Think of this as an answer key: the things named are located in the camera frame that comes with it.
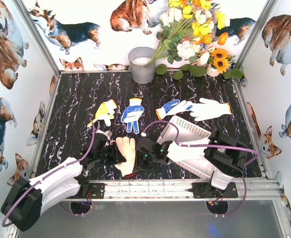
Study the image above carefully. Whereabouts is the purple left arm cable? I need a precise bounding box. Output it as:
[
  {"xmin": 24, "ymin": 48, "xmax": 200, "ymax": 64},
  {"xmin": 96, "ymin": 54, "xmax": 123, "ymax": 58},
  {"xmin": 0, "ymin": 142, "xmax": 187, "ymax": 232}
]
[{"xmin": 1, "ymin": 123, "xmax": 98, "ymax": 228}]

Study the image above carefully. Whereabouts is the blue dotted glove orange cuff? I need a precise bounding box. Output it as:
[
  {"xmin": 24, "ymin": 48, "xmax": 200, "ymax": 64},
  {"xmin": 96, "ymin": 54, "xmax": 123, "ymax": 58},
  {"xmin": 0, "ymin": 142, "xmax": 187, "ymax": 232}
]
[{"xmin": 155, "ymin": 99, "xmax": 193, "ymax": 120}]

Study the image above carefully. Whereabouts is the orange dotted white glove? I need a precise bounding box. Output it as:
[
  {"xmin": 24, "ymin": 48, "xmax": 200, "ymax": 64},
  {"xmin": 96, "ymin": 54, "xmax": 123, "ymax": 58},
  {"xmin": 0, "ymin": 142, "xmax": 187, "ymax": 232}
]
[{"xmin": 87, "ymin": 99, "xmax": 118, "ymax": 127}]

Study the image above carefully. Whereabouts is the sunflower pot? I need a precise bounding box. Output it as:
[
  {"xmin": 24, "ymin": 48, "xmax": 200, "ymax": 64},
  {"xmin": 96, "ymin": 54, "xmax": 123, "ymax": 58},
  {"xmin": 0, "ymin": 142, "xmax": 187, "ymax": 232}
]
[{"xmin": 207, "ymin": 48, "xmax": 244, "ymax": 81}]

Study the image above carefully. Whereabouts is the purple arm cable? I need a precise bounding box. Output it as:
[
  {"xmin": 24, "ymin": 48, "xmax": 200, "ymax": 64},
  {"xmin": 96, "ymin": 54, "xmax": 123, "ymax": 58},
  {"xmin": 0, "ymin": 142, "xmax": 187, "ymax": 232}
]
[
  {"xmin": 142, "ymin": 120, "xmax": 260, "ymax": 172},
  {"xmin": 1, "ymin": 123, "xmax": 98, "ymax": 228}
]

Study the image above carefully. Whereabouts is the white perforated storage basket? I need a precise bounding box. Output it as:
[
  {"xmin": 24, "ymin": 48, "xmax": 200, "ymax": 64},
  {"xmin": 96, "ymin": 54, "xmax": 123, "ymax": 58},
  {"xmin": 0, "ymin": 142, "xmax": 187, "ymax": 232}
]
[{"xmin": 157, "ymin": 116, "xmax": 216, "ymax": 179}]

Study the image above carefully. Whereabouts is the grey metal bucket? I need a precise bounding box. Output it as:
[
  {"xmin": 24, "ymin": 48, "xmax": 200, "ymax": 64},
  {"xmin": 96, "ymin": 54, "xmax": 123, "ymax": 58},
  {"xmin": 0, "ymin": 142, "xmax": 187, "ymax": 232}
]
[{"xmin": 128, "ymin": 47, "xmax": 155, "ymax": 84}]

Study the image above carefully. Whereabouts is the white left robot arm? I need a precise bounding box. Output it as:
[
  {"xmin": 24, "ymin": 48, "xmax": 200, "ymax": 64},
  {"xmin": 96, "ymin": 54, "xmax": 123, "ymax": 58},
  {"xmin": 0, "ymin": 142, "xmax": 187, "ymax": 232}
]
[{"xmin": 0, "ymin": 133, "xmax": 126, "ymax": 232}]

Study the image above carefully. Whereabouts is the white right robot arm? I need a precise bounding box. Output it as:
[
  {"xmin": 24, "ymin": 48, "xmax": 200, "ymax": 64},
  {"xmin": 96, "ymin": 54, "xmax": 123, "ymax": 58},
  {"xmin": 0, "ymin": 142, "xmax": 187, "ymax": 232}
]
[{"xmin": 136, "ymin": 131, "xmax": 247, "ymax": 190}]

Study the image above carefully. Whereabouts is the blue dotted glove peace sign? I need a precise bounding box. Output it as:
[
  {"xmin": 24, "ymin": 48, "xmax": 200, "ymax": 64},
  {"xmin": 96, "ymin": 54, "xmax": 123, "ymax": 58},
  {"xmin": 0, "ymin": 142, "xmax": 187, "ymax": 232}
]
[{"xmin": 121, "ymin": 98, "xmax": 145, "ymax": 134}]

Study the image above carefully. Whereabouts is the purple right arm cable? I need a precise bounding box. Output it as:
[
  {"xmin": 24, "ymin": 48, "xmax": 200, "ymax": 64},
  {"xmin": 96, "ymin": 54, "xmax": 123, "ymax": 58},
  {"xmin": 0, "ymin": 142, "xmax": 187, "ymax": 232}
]
[{"xmin": 142, "ymin": 120, "xmax": 260, "ymax": 172}]

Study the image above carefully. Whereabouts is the cream glove red cuff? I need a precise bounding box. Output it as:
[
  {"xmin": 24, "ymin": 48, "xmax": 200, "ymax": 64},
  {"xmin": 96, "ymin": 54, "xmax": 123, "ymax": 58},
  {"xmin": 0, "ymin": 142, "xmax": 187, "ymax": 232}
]
[{"xmin": 115, "ymin": 136, "xmax": 136, "ymax": 177}]

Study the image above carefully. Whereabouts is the white glove orange cuff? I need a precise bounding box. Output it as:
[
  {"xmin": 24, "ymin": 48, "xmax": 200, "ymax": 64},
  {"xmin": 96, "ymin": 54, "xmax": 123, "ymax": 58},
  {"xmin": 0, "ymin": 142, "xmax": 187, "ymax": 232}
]
[{"xmin": 190, "ymin": 98, "xmax": 232, "ymax": 121}]

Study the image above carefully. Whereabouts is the artificial flower bouquet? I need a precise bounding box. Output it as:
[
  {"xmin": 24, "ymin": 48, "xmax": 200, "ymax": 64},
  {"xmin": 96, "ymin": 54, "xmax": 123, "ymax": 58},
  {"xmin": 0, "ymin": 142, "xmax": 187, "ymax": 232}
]
[{"xmin": 148, "ymin": 0, "xmax": 230, "ymax": 65}]

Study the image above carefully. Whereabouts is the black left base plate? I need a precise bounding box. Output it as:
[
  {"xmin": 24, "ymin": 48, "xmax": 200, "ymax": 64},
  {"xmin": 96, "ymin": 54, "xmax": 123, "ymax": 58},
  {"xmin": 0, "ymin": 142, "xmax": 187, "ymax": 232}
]
[{"xmin": 86, "ymin": 183, "xmax": 105, "ymax": 199}]

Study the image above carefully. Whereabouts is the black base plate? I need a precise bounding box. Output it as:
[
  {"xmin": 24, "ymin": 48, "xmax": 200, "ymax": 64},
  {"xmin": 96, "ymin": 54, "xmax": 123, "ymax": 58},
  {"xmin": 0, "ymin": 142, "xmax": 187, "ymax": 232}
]
[
  {"xmin": 188, "ymin": 182, "xmax": 238, "ymax": 198},
  {"xmin": 86, "ymin": 183, "xmax": 105, "ymax": 199}
]

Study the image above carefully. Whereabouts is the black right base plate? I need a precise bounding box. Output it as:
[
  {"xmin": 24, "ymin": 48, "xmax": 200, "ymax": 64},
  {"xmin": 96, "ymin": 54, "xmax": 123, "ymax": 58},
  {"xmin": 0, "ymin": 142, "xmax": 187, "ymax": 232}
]
[{"xmin": 188, "ymin": 182, "xmax": 238, "ymax": 198}]

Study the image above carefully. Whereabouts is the aluminium front rail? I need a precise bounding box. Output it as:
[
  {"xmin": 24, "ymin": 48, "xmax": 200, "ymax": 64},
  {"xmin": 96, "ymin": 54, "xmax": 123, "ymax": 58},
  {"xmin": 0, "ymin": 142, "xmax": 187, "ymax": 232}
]
[{"xmin": 16, "ymin": 179, "xmax": 284, "ymax": 200}]

